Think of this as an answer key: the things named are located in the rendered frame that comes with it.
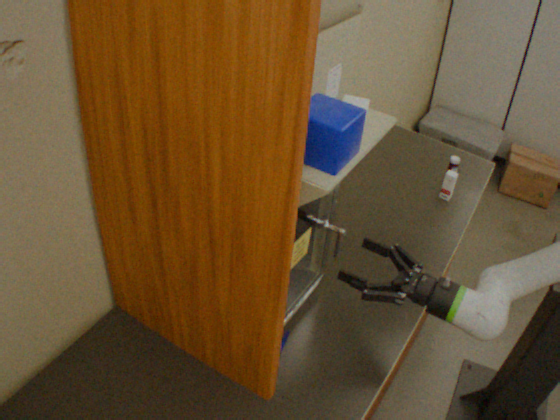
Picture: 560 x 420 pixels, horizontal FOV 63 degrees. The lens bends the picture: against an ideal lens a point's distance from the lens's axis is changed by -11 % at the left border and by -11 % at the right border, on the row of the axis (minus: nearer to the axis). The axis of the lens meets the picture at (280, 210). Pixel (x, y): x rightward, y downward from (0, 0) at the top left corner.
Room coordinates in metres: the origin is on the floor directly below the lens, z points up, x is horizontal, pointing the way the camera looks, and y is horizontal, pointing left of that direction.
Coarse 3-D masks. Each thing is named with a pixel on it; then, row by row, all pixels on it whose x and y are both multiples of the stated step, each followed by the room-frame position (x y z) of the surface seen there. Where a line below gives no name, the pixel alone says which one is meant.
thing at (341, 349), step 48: (384, 144) 1.81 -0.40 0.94; (432, 144) 1.86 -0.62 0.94; (384, 192) 1.48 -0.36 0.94; (432, 192) 1.51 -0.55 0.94; (480, 192) 1.54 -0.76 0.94; (384, 240) 1.22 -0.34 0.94; (432, 240) 1.24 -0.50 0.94; (336, 288) 0.99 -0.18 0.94; (96, 336) 0.73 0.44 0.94; (144, 336) 0.76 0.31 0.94; (288, 336) 0.81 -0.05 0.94; (336, 336) 0.82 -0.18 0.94; (384, 336) 0.83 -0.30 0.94; (48, 384) 0.57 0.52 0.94; (96, 384) 0.59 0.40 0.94; (144, 384) 0.62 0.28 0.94; (192, 384) 0.63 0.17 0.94; (240, 384) 0.65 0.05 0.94; (288, 384) 0.66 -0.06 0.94; (336, 384) 0.67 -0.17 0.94
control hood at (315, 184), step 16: (368, 112) 0.96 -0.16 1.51; (368, 128) 0.89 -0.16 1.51; (384, 128) 0.90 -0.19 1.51; (368, 144) 0.83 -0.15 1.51; (352, 160) 0.76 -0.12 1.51; (304, 176) 0.70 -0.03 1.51; (320, 176) 0.71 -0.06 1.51; (336, 176) 0.71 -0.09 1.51; (304, 192) 0.69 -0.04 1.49; (320, 192) 0.68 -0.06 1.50
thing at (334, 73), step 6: (336, 66) 0.92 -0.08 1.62; (330, 72) 0.90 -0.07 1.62; (336, 72) 0.92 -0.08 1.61; (330, 78) 0.90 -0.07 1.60; (336, 78) 0.93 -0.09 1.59; (330, 84) 0.91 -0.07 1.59; (336, 84) 0.93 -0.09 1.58; (330, 90) 0.91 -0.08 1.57; (336, 90) 0.93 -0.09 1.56; (330, 96) 0.91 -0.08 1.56; (336, 96) 0.94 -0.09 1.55
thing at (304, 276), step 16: (336, 192) 0.98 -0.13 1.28; (304, 208) 0.84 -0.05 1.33; (320, 208) 0.91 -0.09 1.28; (304, 224) 0.85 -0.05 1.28; (320, 224) 0.92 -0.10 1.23; (320, 240) 0.94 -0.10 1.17; (304, 256) 0.87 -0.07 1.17; (320, 256) 0.95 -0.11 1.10; (304, 272) 0.88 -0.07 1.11; (320, 272) 0.97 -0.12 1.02; (288, 288) 0.81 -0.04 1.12; (304, 288) 0.89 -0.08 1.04; (288, 304) 0.82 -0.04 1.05
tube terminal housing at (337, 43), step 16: (352, 16) 0.98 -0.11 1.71; (320, 32) 0.85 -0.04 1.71; (336, 32) 0.90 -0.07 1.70; (352, 32) 0.97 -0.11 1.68; (320, 48) 0.85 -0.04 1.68; (336, 48) 0.91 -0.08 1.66; (352, 48) 0.98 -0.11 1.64; (320, 64) 0.86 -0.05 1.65; (352, 64) 0.99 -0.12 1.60; (320, 80) 0.87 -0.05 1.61; (352, 80) 1.00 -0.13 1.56; (288, 320) 0.86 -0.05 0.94
